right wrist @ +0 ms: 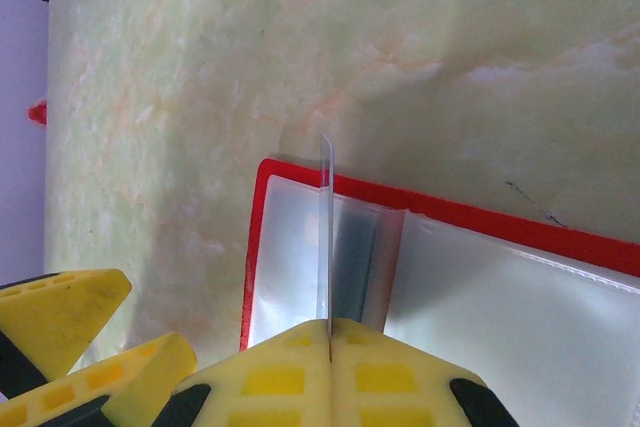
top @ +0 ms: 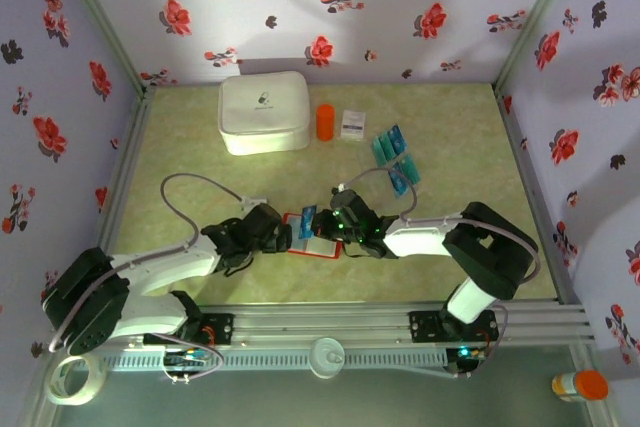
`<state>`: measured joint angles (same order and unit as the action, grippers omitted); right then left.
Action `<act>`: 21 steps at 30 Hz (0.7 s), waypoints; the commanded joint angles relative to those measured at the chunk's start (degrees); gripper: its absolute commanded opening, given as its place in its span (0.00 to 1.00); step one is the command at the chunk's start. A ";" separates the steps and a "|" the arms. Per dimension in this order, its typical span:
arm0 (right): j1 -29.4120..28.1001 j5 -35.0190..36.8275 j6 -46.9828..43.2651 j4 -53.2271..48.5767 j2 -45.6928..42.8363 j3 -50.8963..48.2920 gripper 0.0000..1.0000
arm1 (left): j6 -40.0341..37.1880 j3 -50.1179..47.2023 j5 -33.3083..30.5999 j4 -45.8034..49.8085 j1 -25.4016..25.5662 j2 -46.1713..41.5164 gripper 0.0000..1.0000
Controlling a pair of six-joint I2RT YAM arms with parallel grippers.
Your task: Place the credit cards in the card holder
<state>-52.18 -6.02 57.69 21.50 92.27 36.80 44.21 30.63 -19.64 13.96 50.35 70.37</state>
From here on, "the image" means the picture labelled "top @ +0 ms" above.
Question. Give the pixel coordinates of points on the small controller circuit board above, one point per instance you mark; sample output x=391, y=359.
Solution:
x=465, y=353
x=187, y=357

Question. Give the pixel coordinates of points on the aluminium frame post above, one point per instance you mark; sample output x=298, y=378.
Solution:
x=100, y=17
x=532, y=17

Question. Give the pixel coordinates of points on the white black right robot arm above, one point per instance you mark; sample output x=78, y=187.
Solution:
x=470, y=297

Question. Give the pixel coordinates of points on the clear tape roll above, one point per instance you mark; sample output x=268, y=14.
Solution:
x=55, y=389

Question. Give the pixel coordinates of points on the white round lid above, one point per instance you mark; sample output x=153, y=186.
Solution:
x=326, y=358

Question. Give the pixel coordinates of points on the aluminium side rail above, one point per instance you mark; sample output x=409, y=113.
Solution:
x=530, y=172
x=132, y=147

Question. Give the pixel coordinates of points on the long aluminium mounting rail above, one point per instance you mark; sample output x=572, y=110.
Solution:
x=325, y=322

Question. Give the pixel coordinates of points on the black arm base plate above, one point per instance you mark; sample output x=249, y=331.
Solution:
x=220, y=329
x=425, y=327

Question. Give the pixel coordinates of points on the teal blister packets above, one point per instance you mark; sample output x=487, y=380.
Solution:
x=395, y=162

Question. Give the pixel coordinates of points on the orange cylinder container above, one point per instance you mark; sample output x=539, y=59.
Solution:
x=325, y=122

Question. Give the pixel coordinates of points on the small white printed box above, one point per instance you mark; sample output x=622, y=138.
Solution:
x=353, y=124

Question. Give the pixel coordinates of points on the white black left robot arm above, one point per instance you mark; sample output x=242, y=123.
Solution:
x=165, y=267

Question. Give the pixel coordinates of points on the blue credit card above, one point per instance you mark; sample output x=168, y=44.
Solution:
x=398, y=137
x=400, y=183
x=307, y=222

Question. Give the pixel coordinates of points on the red felt card holder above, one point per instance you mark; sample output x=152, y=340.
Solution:
x=325, y=249

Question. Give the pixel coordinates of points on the white zip pouch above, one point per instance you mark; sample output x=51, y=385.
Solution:
x=262, y=112

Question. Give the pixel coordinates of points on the orange capped pill bottle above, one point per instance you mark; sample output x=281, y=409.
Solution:
x=590, y=386

